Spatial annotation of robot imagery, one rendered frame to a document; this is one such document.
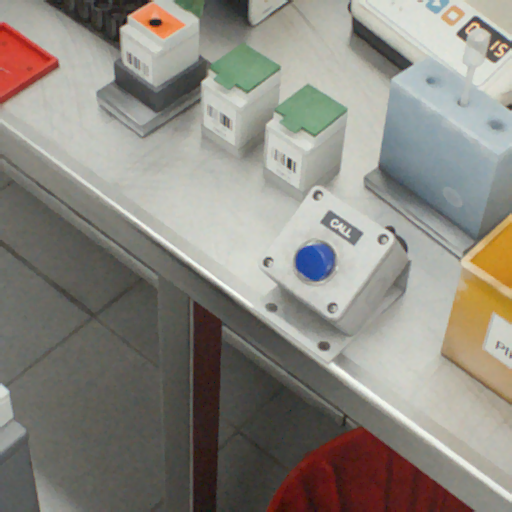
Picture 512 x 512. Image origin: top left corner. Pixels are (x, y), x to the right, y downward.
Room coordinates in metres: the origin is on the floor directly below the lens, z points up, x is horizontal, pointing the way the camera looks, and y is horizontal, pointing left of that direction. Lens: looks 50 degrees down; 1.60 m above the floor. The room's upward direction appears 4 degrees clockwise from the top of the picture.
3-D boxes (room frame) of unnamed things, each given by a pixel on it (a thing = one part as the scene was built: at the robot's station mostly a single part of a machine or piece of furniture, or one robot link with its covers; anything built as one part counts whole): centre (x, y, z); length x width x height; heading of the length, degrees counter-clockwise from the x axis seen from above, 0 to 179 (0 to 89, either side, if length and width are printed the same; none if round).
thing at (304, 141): (0.69, -0.03, 0.91); 0.05 x 0.04 x 0.07; 141
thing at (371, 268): (0.58, -0.07, 0.92); 0.13 x 0.07 x 0.08; 141
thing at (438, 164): (0.67, -0.14, 0.92); 0.10 x 0.07 x 0.10; 46
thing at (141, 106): (0.77, 0.08, 0.89); 0.09 x 0.05 x 0.04; 139
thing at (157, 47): (0.77, 0.08, 0.92); 0.05 x 0.04 x 0.06; 139
